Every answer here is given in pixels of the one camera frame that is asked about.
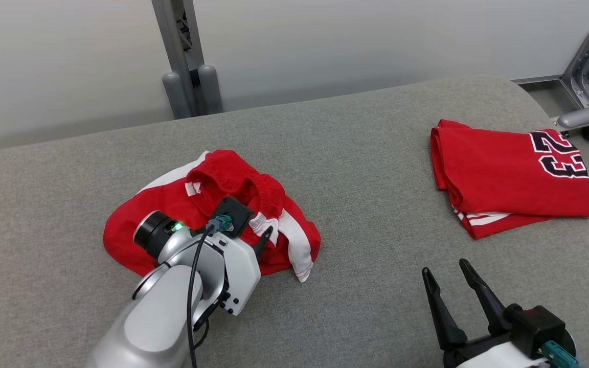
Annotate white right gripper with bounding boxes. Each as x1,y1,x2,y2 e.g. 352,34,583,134
422,259,551,368

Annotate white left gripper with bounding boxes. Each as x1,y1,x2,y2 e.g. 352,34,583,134
208,226,275,315

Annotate red white sports shorts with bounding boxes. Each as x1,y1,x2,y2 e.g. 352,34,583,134
103,149,322,283

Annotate red white basketball jersey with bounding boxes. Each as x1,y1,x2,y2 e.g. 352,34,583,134
431,119,589,240

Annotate black cable with teal plug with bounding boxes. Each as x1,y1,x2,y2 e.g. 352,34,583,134
542,341,579,368
186,215,235,368

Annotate grey metal post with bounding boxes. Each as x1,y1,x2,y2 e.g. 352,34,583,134
151,0,223,119

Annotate grey metal frame with caster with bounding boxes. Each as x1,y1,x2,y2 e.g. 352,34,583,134
512,0,589,142

